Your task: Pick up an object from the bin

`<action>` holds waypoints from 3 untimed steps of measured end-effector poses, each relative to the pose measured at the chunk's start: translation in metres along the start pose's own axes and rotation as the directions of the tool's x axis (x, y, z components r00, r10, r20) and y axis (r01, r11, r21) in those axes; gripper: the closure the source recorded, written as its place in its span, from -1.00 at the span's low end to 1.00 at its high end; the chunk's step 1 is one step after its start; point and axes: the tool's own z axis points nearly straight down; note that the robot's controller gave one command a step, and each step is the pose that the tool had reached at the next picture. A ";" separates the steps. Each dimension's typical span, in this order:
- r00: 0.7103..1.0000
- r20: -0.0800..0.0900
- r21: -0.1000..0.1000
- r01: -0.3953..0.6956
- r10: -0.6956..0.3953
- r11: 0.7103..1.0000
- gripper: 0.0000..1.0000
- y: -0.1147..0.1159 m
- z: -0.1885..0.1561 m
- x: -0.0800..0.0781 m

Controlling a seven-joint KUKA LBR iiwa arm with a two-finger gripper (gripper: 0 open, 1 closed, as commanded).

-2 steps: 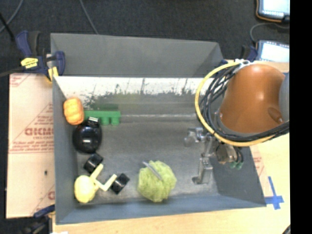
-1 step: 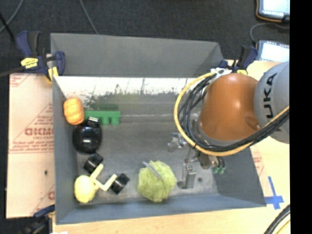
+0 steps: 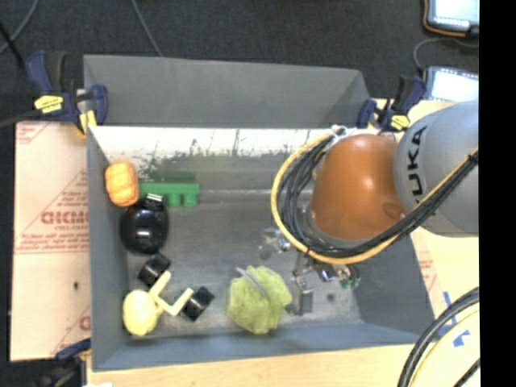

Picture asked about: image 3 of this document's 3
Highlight black round device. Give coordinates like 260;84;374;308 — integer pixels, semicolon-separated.
119;193;171;256

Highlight grey metal bin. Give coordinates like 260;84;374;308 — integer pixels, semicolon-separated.
82;54;439;372

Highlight cream plastic zigzag piece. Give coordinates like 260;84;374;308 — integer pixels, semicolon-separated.
148;270;195;318

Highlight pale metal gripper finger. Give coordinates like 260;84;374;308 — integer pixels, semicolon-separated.
235;266;270;300
290;277;315;317

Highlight brown cardboard board, red print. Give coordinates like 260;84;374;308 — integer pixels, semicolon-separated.
8;98;456;363

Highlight orange toy pumpkin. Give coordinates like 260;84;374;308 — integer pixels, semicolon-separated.
103;160;141;208

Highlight green toy brick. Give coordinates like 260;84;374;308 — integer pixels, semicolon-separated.
139;181;202;208

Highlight pale yellow toy lemon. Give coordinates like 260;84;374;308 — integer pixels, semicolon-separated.
122;289;160;337

